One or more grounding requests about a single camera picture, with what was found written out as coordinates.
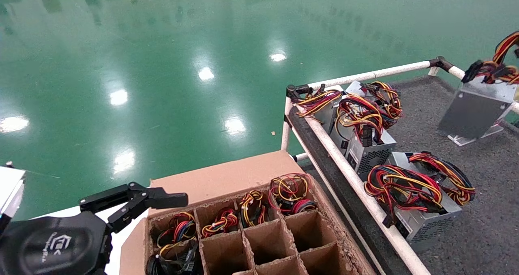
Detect dark grey felt table mat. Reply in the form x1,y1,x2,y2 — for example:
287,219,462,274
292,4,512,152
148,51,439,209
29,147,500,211
289,75,519,275

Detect power supply blue red cables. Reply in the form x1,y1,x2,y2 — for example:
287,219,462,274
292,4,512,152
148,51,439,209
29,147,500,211
156,211,198,249

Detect power supply red yellow cables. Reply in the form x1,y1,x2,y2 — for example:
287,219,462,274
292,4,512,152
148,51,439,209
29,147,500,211
201,208,239,238

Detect black pipe corner joint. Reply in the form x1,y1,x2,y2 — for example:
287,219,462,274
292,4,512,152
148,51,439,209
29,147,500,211
286,84,313,102
429,56,453,73

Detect power supply purple green cables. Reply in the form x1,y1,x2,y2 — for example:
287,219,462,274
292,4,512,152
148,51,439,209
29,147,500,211
437,31,519,141

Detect power supply thin red cables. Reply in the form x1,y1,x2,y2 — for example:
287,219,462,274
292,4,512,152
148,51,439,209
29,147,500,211
268,173,320,216

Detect power supply yellow black cables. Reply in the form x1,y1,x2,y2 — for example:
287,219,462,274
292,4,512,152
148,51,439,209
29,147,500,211
238,190,268,228

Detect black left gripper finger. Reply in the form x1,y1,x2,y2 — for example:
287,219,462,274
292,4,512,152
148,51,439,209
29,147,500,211
79,182,189,234

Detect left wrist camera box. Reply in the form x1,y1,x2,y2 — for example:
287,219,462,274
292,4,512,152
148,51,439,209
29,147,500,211
0,165,26,233

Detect cable bundle in box left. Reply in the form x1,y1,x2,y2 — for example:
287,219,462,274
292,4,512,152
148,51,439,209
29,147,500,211
145,238,200,275

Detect clear acrylic sign holder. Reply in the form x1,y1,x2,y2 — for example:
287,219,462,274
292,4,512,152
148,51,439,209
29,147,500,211
448,101,519,146

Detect silver power supply red-yellow cables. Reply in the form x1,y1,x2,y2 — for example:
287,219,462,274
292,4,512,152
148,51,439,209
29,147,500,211
295,84,345,123
364,150,476,254
329,80,403,181

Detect cardboard box with dividers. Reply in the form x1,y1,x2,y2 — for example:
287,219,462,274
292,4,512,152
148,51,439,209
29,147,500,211
119,150,375,275

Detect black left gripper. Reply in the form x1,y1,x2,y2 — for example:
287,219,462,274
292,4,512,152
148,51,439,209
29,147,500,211
0,211,112,275

